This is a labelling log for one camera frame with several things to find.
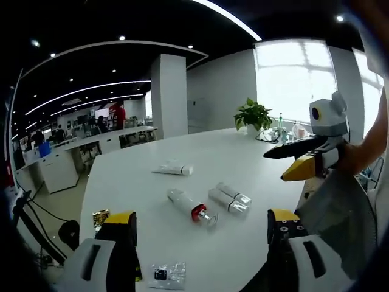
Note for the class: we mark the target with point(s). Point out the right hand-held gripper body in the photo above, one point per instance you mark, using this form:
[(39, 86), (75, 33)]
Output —
[(329, 121)]

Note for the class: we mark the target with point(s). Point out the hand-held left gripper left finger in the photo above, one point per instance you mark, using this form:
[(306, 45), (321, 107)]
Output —
[(94, 267)]

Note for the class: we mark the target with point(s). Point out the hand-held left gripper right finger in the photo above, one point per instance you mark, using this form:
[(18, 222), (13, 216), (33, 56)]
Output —
[(304, 267)]

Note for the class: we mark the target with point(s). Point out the clear cap white skincare bottle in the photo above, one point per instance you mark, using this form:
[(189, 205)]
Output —
[(225, 202), (232, 193)]

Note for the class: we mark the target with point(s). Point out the red collar pump skincare bottle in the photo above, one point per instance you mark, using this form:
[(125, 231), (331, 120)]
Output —
[(185, 203)]

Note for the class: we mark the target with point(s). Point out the white skincare tube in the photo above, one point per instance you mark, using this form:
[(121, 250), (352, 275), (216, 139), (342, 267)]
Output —
[(173, 169)]

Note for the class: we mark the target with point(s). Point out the green slim bottle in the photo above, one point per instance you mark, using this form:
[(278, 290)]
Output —
[(281, 127)]

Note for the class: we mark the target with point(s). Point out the person's right hand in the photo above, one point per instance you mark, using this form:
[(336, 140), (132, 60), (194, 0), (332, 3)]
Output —
[(352, 156)]

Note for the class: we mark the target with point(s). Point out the small gold foil packet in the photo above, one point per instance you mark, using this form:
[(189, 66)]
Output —
[(101, 218)]

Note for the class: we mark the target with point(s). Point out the green potted plant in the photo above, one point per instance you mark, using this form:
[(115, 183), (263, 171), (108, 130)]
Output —
[(253, 117)]

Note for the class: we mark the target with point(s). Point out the clear plastic bag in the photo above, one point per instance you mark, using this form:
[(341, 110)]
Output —
[(168, 273)]

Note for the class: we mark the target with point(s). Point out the black tripod stand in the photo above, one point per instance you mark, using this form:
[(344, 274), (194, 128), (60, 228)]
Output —
[(33, 219)]

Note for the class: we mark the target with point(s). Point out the long white counter desk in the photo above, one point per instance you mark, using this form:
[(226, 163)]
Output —
[(60, 165)]

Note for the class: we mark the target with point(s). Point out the blue bin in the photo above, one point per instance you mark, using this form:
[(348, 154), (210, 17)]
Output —
[(44, 150)]

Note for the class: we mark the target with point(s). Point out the wall monitor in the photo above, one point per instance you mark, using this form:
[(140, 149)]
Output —
[(102, 113)]

